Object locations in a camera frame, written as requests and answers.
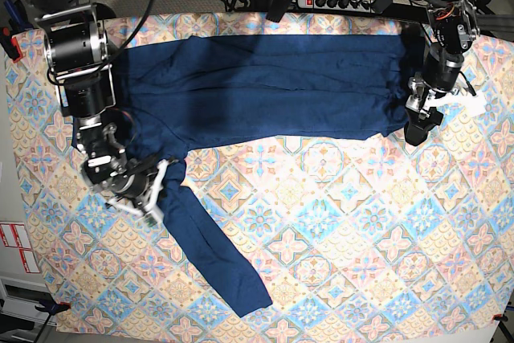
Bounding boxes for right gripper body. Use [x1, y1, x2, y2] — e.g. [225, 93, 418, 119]
[82, 153, 158, 204]

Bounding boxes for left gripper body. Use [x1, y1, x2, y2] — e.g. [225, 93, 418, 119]
[406, 73, 444, 122]

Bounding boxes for blue long-sleeve T-shirt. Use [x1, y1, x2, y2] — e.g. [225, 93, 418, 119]
[113, 34, 425, 316]

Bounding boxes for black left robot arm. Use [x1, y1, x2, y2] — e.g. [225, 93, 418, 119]
[404, 0, 479, 146]

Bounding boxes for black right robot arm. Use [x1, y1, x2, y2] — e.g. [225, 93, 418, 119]
[36, 5, 160, 214]

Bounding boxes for patterned tile tablecloth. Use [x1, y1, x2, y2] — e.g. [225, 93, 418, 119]
[1, 31, 513, 342]

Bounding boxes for white labels with red print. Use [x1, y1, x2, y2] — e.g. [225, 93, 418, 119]
[1, 222, 40, 274]

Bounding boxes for white power strip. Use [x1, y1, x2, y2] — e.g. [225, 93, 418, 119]
[296, 0, 374, 13]

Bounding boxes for red clamp at left edge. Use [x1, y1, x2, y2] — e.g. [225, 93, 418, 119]
[1, 27, 22, 63]

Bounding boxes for orange clamp lower right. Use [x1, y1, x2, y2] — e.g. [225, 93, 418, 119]
[493, 314, 508, 322]

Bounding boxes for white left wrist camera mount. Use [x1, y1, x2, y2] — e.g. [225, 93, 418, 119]
[425, 88, 487, 117]

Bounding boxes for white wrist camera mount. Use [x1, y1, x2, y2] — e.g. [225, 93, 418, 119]
[107, 157, 178, 227]
[425, 88, 487, 117]

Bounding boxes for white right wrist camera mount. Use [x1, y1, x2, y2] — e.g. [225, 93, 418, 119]
[107, 157, 178, 227]

